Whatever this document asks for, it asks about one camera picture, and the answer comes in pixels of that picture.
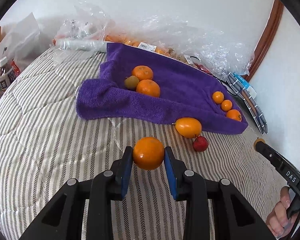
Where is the large crumpled clear plastic bag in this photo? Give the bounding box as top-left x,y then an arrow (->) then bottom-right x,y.
134,14 -> 255,81

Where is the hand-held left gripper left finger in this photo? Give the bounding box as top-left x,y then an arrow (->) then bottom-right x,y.
20,146 -> 134,240

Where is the small mandarin orange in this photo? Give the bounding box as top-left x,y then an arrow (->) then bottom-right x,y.
226,109 -> 242,122
221,100 -> 233,112
212,91 -> 225,104

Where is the small red apple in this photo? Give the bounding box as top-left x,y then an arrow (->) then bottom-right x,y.
193,135 -> 209,152

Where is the brown wooden door frame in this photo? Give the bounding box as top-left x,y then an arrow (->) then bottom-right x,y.
247,0 -> 284,81

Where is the purple towel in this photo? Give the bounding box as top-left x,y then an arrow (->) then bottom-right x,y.
76,42 -> 249,136

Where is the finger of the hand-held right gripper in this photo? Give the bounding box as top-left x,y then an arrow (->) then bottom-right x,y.
253,137 -> 287,171

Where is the person's right hand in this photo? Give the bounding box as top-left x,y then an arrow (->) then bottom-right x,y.
266,187 -> 296,239

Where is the oval orange citrus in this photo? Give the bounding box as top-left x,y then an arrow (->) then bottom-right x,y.
175,117 -> 202,139

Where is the small crumpled clear plastic bag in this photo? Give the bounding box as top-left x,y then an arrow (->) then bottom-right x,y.
52,2 -> 109,64

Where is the green round fruit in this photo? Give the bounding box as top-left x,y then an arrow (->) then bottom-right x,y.
124,76 -> 140,90

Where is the striped quilt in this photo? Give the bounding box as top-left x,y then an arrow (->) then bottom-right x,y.
0,45 -> 300,240

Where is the plastic drink bottle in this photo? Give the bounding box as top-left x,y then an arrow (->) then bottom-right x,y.
0,56 -> 18,94

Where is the labelled bag of brown fruit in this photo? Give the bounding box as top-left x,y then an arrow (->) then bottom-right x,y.
176,52 -> 199,68

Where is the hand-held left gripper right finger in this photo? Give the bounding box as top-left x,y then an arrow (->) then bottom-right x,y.
164,146 -> 275,240

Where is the white plastic bag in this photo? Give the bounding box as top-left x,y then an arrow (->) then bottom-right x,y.
0,12 -> 45,68

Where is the blue and white tissue pack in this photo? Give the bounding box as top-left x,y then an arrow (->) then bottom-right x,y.
233,72 -> 257,98

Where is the clear bag of oranges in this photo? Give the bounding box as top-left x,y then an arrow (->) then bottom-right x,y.
104,34 -> 172,58

